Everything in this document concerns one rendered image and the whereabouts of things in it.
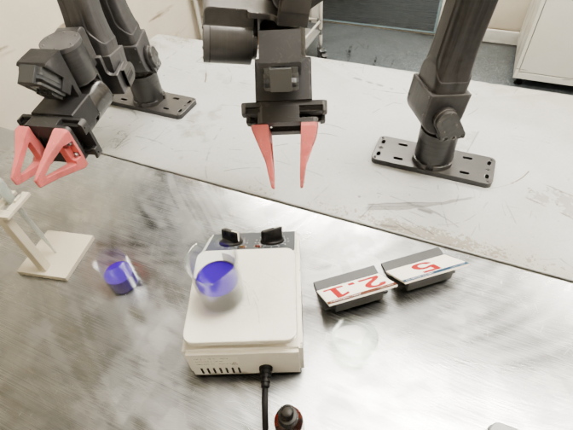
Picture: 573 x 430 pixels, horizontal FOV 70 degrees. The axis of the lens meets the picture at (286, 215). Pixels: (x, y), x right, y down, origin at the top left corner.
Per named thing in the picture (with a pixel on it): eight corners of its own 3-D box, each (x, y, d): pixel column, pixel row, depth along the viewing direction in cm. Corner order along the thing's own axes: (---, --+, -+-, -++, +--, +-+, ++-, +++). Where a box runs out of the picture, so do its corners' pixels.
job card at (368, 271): (313, 283, 56) (312, 265, 53) (373, 266, 58) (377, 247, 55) (328, 322, 52) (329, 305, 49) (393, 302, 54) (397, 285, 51)
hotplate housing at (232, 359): (213, 246, 62) (202, 209, 56) (300, 242, 62) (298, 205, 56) (190, 398, 47) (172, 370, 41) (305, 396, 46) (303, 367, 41)
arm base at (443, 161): (506, 150, 61) (510, 124, 65) (373, 124, 67) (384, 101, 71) (490, 188, 67) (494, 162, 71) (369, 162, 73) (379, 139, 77)
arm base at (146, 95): (170, 85, 79) (189, 67, 84) (90, 70, 85) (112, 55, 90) (180, 119, 85) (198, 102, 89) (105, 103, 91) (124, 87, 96)
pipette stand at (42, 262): (49, 233, 66) (4, 172, 56) (95, 238, 64) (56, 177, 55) (19, 274, 60) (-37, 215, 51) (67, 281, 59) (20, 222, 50)
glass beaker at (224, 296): (202, 278, 48) (186, 234, 42) (248, 276, 48) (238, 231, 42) (196, 326, 44) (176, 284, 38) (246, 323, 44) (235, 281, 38)
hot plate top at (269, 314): (199, 254, 51) (197, 250, 50) (295, 251, 51) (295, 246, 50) (182, 346, 43) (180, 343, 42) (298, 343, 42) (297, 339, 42)
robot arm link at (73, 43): (84, 49, 56) (111, 7, 63) (23, 51, 56) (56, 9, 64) (117, 119, 65) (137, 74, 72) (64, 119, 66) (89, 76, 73)
